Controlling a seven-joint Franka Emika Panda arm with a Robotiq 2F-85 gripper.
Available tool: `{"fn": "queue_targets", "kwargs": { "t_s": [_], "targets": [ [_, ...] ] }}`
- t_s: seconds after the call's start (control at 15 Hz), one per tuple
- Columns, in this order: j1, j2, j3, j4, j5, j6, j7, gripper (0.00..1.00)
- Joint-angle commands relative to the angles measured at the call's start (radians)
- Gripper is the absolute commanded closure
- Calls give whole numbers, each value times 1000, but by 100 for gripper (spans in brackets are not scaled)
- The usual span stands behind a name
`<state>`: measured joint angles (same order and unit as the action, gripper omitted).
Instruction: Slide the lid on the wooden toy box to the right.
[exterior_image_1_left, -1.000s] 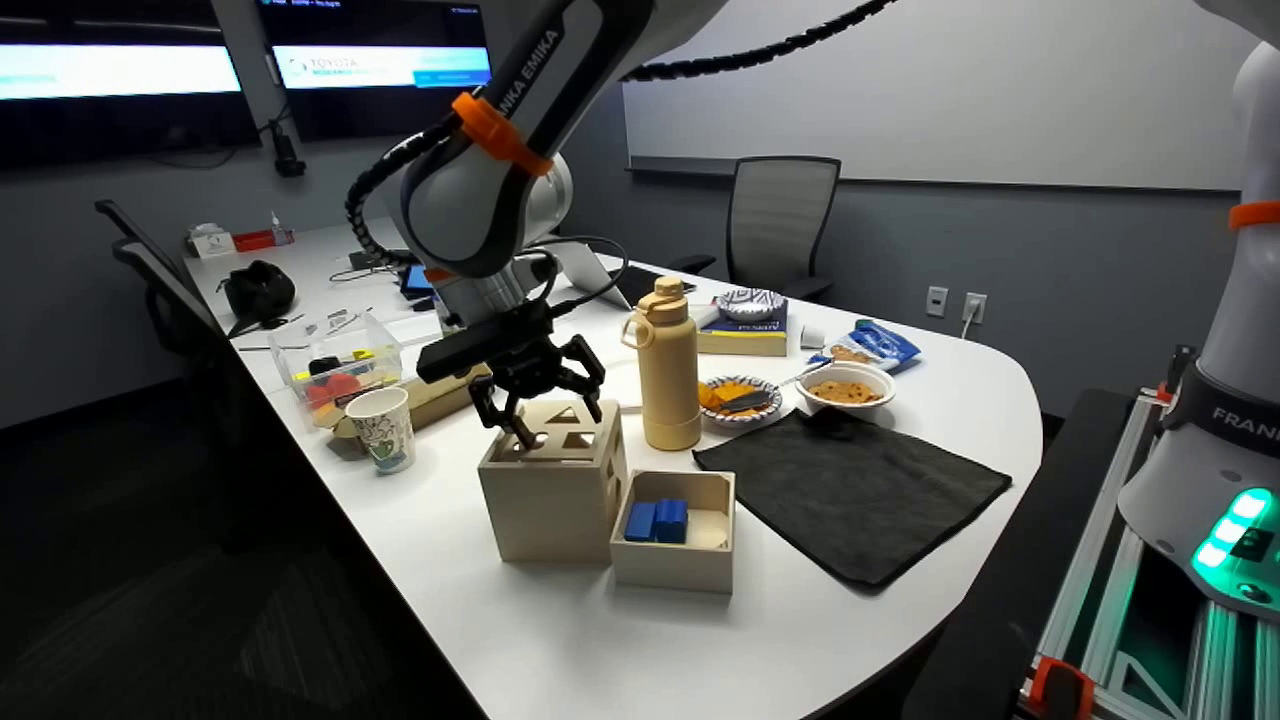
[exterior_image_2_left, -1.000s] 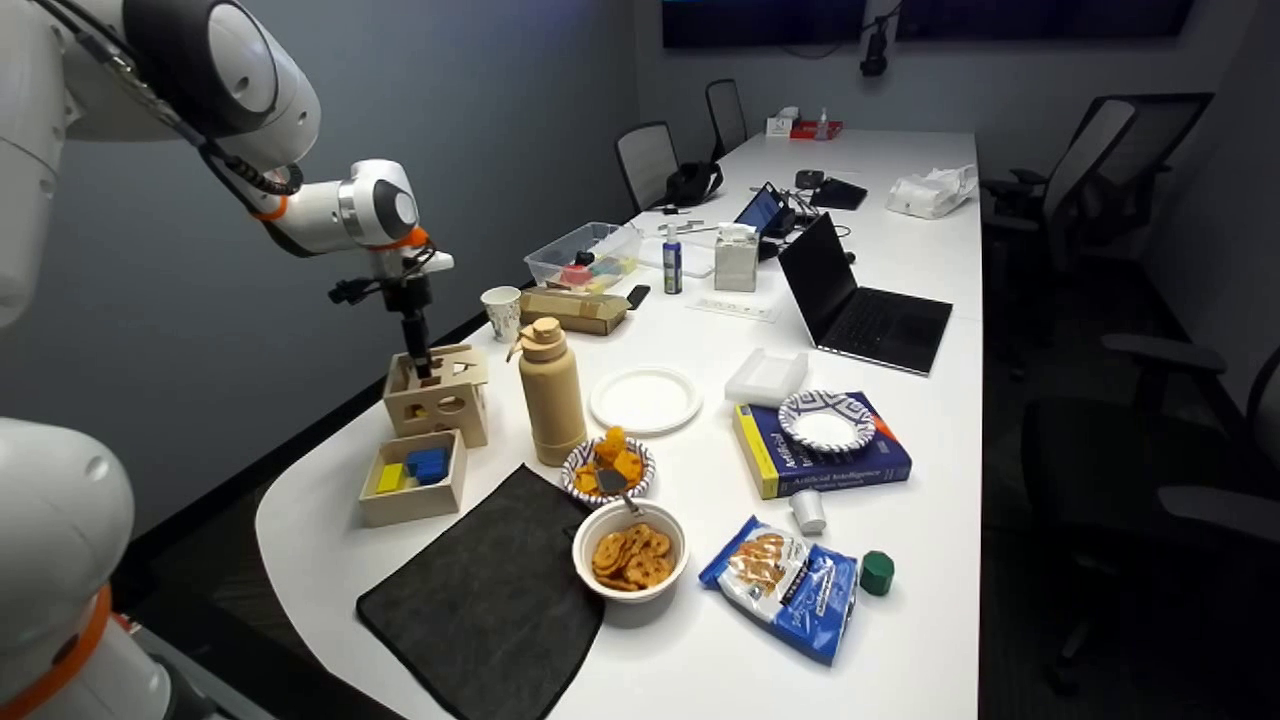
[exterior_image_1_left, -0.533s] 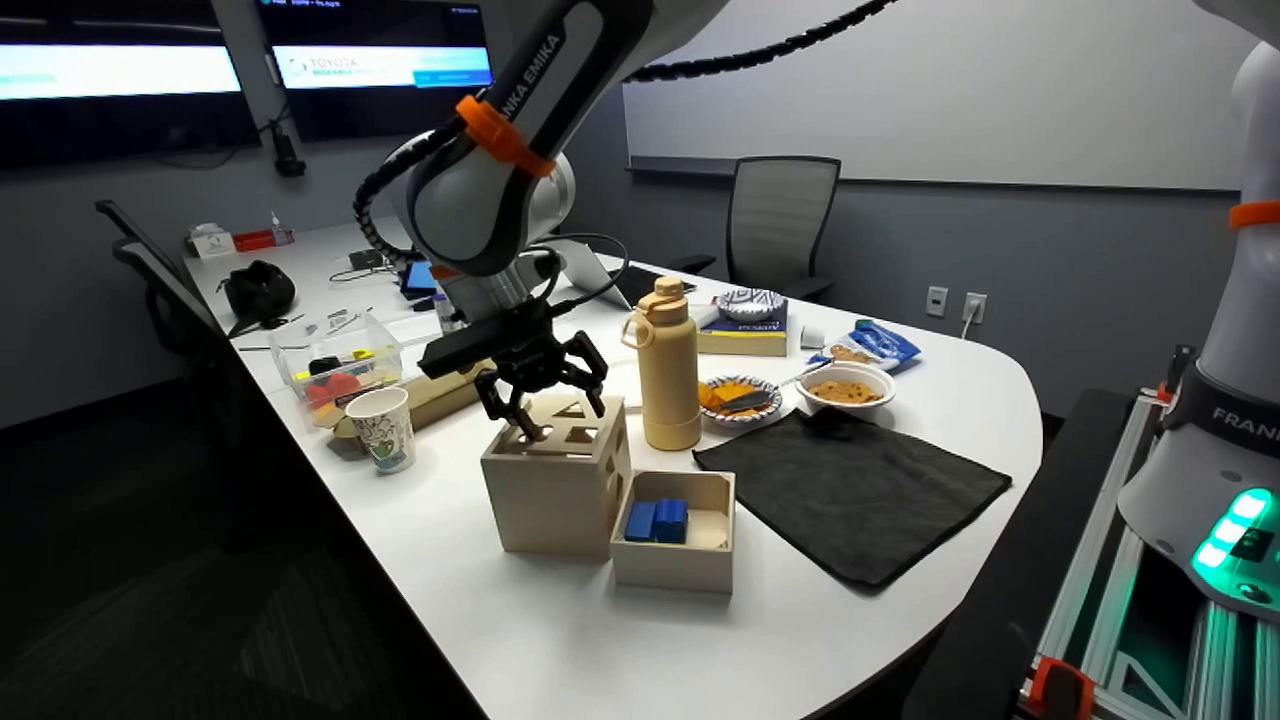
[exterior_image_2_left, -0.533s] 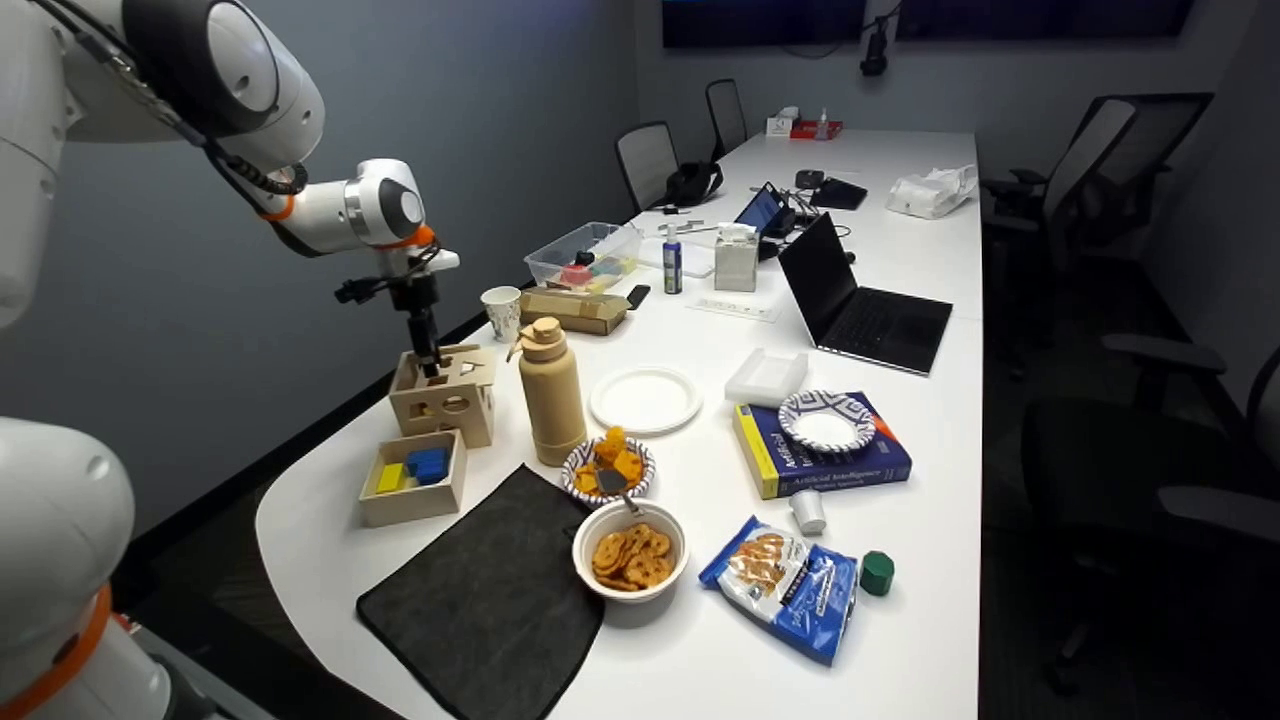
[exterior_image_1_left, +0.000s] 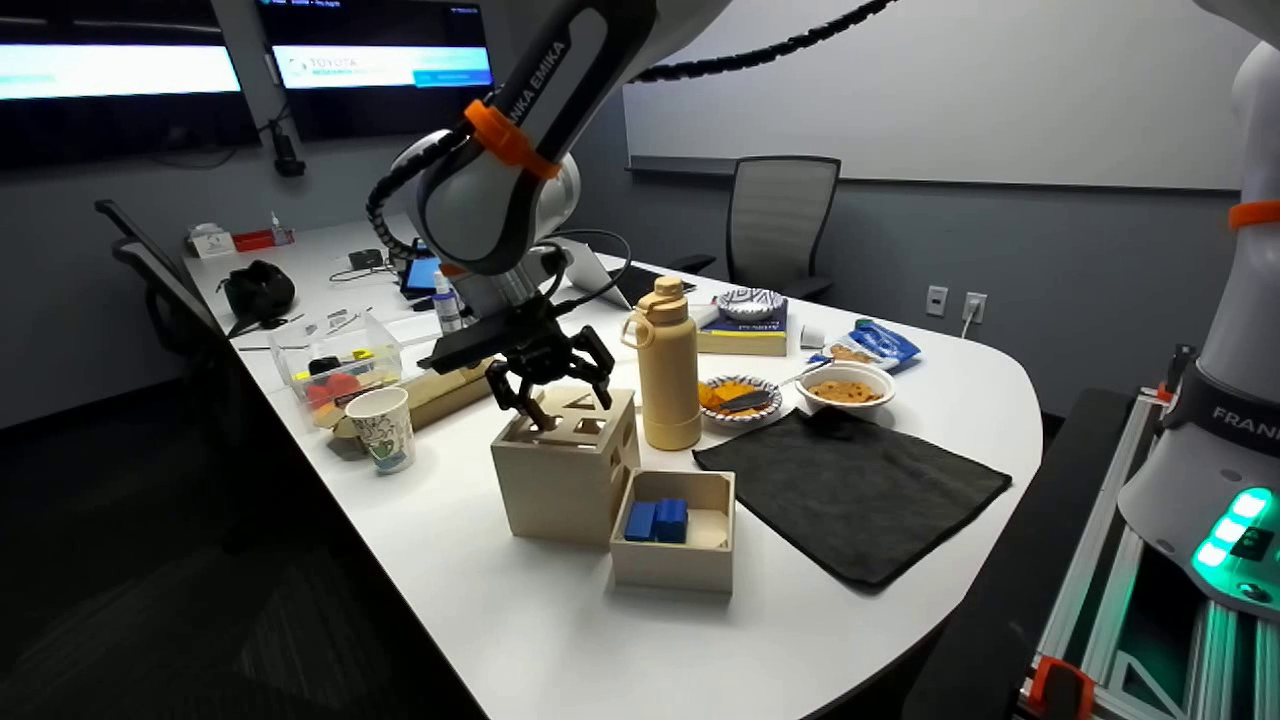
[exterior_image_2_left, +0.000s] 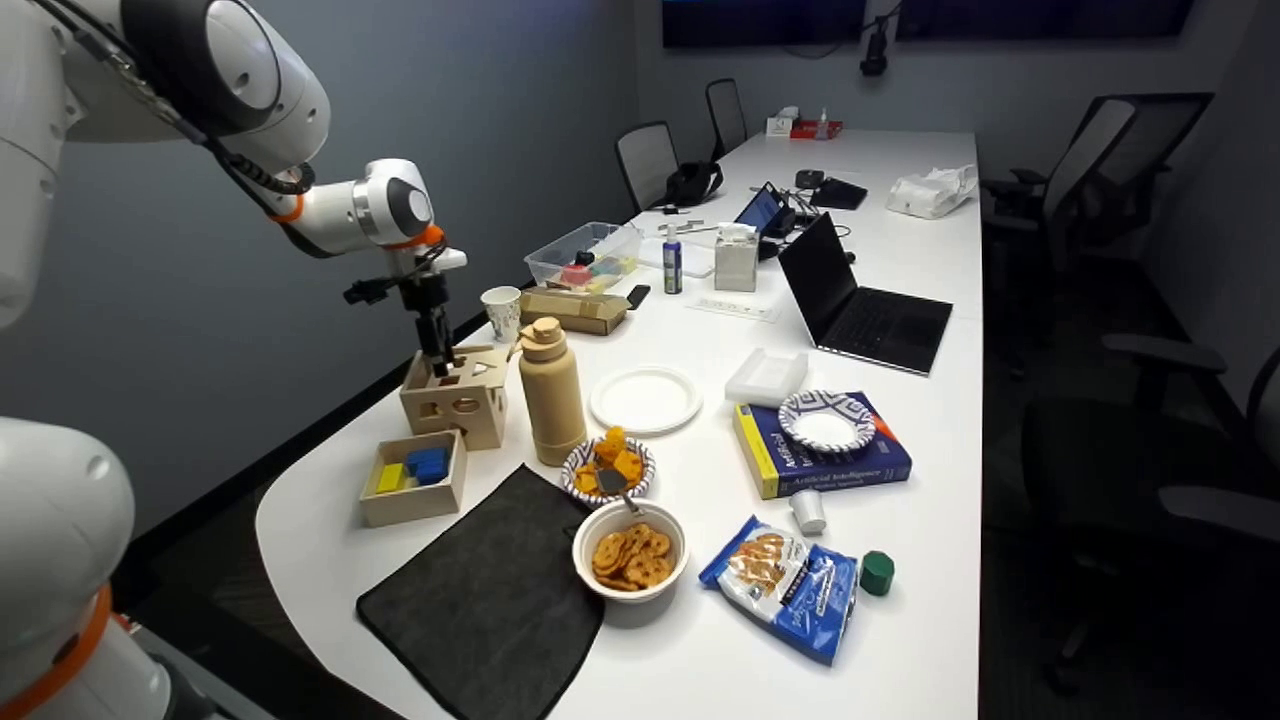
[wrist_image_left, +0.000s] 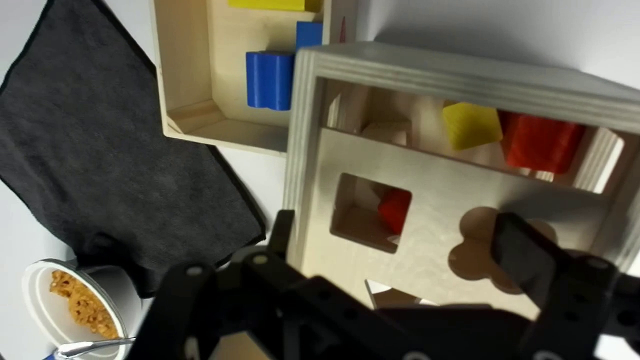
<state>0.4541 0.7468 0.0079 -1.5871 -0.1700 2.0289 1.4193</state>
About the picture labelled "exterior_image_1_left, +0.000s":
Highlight blue pretzel snack bag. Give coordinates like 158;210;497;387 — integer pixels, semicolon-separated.
843;317;924;374

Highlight tan insulated bottle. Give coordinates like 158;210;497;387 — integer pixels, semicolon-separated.
621;270;704;457

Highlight brown pretzel crisps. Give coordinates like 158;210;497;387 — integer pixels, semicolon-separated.
810;374;884;408

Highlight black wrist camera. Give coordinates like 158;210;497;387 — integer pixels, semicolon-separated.
415;320;534;374

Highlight white whiteboard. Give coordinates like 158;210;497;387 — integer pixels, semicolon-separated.
621;0;1256;194

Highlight wooden toy box lid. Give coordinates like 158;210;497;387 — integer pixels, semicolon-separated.
488;384;645;471

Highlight small open wooden tray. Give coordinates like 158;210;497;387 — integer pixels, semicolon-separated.
610;462;742;596

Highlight long wooden block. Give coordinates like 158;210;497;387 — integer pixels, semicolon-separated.
397;354;497;433

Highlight orange tortilla chips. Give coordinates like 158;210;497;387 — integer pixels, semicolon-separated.
700;378;775;414

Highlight small clear water bottle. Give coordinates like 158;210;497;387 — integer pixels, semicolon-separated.
432;276;471;337

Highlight clear plastic container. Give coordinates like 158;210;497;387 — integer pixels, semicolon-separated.
271;310;410;428

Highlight black bag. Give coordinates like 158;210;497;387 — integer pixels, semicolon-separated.
217;257;299;332

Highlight large wall monitor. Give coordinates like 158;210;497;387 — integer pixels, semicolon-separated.
256;0;497;135
0;0;253;172

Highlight patterned paper cup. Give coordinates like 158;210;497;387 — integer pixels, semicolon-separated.
339;384;420;479

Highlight grey camera mount pole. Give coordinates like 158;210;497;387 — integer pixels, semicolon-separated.
209;0;314;180

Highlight blue patterned paper plate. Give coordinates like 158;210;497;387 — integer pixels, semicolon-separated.
697;371;788;433

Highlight black corrugated cable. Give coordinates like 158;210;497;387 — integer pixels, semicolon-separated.
625;0;898;86

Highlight black cloth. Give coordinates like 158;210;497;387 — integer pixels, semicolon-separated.
693;404;1018;596

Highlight dark office chair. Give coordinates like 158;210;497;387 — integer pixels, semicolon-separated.
94;194;237;404

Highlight grey office chair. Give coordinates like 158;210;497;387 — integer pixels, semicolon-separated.
672;150;849;304

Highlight aluminium robot stand frame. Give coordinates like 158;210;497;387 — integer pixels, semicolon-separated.
1018;342;1280;720

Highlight black laptop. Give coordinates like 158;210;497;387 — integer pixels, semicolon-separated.
606;260;672;310

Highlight wooden shape sorter toy box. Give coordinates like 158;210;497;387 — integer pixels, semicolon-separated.
488;384;645;550

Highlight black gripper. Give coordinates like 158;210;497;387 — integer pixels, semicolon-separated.
486;292;621;437

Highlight tablet with blue screen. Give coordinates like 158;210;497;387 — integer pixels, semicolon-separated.
397;250;453;300

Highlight white bowl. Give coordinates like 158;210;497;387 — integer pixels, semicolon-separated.
792;354;902;414

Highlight blue paper plate box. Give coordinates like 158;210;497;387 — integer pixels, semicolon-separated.
697;283;798;360

